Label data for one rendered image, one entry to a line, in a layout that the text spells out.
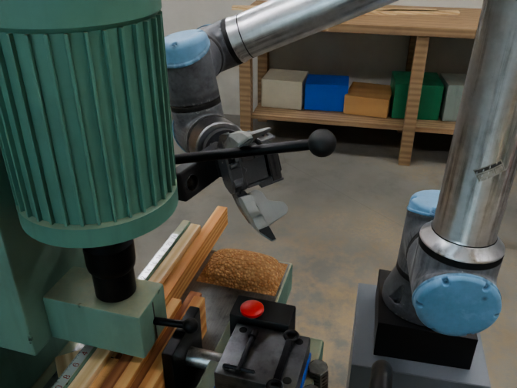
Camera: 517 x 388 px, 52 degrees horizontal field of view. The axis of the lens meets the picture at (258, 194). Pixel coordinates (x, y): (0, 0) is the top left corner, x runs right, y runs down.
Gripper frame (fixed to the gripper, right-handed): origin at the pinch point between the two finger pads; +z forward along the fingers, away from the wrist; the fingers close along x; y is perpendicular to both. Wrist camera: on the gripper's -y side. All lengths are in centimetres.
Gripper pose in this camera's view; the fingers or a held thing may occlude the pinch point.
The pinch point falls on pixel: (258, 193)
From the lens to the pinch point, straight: 68.7
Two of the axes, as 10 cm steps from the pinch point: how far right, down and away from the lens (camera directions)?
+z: 3.9, 3.3, -8.6
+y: 9.0, -3.4, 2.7
